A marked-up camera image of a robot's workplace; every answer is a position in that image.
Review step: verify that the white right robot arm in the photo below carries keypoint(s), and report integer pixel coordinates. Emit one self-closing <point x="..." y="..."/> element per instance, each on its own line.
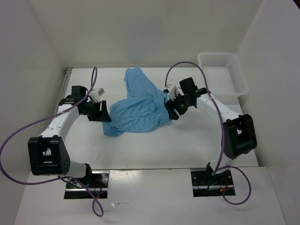
<point x="237" y="131"/>

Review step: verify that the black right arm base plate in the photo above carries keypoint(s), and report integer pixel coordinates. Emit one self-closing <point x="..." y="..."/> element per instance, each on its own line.
<point x="204" y="187"/>

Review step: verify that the white perforated plastic basket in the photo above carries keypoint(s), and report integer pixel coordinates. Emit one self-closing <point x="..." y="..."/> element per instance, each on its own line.
<point x="224" y="74"/>

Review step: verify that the aluminium table edge rail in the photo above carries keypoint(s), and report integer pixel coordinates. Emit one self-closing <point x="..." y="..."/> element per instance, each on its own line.
<point x="64" y="87"/>

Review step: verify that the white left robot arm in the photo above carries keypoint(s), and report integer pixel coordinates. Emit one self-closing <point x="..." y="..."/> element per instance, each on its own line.
<point x="48" y="153"/>

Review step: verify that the light blue mesh shorts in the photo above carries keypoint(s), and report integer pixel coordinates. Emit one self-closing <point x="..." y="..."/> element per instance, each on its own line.
<point x="142" y="111"/>

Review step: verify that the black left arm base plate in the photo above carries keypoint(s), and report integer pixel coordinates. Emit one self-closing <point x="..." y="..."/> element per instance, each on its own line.
<point x="98" y="186"/>

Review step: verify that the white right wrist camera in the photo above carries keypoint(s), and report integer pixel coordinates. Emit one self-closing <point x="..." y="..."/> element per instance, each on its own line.
<point x="171" y="91"/>

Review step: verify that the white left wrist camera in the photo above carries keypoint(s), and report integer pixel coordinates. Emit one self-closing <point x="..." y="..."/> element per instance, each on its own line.
<point x="95" y="94"/>

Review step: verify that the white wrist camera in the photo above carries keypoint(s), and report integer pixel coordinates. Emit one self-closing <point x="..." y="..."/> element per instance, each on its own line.
<point x="171" y="91"/>
<point x="95" y="94"/>

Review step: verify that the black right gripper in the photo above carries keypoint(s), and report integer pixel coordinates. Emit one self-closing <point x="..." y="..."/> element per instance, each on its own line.
<point x="172" y="115"/>

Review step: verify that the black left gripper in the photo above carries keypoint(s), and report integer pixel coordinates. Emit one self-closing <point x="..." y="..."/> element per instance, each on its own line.
<point x="102" y="115"/>

